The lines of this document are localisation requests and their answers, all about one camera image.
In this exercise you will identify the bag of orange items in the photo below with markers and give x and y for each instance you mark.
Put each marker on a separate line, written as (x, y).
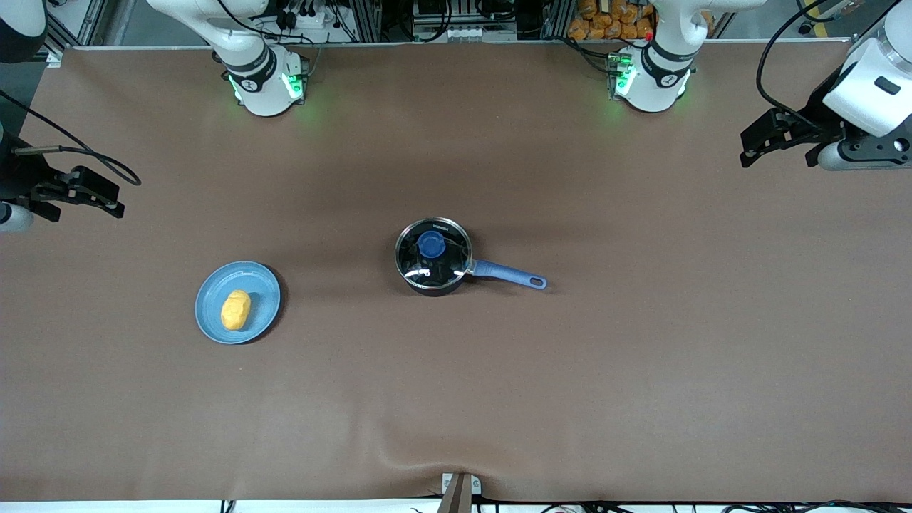
(591, 28)

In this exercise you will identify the yellow potato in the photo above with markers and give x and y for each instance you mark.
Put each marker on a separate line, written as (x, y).
(236, 310)

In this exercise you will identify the metal table edge bracket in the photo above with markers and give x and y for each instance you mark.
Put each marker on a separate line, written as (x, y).
(459, 495)

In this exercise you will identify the white power strip with plugs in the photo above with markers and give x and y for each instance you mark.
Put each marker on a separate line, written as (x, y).
(313, 20)

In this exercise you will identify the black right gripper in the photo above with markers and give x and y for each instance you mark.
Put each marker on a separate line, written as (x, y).
(17, 177)

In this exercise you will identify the brown table mat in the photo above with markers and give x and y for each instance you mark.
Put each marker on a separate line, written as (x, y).
(456, 392)

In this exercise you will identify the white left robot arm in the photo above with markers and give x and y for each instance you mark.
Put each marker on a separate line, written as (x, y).
(652, 85)

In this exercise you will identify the blue round plate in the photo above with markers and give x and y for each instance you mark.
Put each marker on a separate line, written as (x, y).
(262, 285)

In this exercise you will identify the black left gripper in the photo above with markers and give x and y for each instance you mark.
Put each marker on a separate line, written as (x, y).
(818, 111)

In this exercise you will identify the glass lid with blue knob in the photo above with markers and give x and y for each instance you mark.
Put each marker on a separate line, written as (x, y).
(431, 244)

